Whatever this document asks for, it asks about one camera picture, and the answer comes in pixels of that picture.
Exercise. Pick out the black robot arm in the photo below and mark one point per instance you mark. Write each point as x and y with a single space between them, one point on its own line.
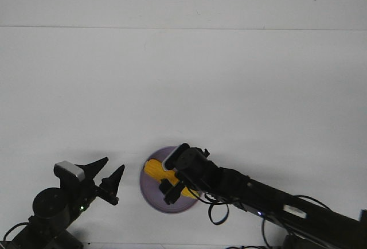
308 222
55 209

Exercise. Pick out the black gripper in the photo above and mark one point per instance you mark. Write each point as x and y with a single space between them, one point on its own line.
81 196
195 172

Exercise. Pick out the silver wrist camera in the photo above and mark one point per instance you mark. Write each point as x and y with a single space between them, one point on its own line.
70 175
171 159

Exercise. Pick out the yellow corn cob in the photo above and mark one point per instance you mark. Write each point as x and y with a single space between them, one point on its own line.
151 176

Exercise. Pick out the purple round plate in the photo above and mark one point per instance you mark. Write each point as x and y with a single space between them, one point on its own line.
186 199

